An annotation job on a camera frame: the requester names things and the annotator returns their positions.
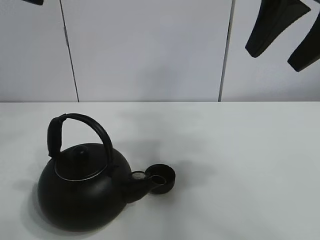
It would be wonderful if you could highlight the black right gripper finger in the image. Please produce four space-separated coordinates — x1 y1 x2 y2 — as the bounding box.
287 14 320 72
245 0 311 58

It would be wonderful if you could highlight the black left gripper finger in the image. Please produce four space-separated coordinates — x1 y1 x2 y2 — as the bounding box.
23 0 44 6

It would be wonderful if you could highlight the small black teacup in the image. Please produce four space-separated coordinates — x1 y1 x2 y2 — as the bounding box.
145 164 176 195

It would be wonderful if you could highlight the black round tea kettle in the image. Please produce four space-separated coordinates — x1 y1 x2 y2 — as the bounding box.
37 113 160 229

